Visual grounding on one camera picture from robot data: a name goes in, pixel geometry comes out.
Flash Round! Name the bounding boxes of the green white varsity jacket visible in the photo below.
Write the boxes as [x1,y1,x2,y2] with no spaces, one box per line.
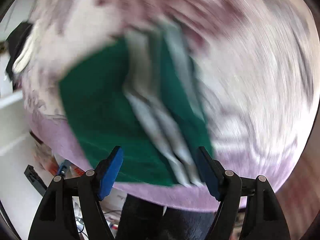
[59,20,212,186]

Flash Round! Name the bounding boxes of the black and white garment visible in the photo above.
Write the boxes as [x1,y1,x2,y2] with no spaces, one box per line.
[5,22,38,81]

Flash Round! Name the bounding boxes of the floral purple bed blanket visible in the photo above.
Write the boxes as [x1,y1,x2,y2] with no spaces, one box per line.
[21,0,315,213]

